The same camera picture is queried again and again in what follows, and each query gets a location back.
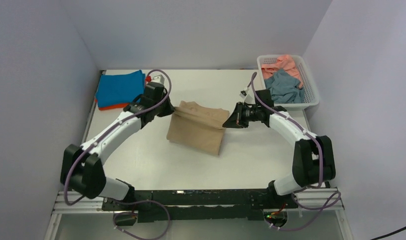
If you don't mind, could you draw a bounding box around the grey-blue t shirt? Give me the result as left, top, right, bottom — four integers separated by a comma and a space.
264, 68, 305, 104

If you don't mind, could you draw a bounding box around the pink t shirt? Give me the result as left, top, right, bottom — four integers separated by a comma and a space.
261, 54, 304, 89

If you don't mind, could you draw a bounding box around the purple cable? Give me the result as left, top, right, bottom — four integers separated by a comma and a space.
63, 69, 172, 240
249, 71, 342, 233

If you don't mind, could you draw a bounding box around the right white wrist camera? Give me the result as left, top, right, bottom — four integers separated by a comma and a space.
240, 87, 253, 104

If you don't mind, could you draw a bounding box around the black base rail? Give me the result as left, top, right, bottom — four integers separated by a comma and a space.
102, 188, 297, 223

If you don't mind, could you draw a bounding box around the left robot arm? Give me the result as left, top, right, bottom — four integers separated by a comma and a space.
60, 82, 174, 210

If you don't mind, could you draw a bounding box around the beige t shirt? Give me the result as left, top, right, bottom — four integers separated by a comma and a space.
166, 100, 230, 156

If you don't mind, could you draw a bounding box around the black cable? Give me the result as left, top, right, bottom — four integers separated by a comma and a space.
370, 221, 406, 240

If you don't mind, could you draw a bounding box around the folded orange t shirt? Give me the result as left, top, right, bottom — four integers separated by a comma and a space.
94, 79, 144, 111

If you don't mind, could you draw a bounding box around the white plastic basket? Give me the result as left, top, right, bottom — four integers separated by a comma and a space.
257, 54, 320, 110

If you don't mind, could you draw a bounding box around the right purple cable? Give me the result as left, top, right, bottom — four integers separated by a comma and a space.
249, 71, 342, 233

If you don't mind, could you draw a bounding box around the folded blue t shirt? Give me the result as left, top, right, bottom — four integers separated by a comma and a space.
95, 70, 146, 110

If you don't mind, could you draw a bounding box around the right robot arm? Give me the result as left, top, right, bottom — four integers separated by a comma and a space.
222, 89, 336, 208

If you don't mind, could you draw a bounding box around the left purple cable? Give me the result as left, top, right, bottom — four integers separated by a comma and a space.
63, 69, 172, 240

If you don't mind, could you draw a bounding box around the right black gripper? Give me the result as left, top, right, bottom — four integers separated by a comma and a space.
223, 102, 261, 129

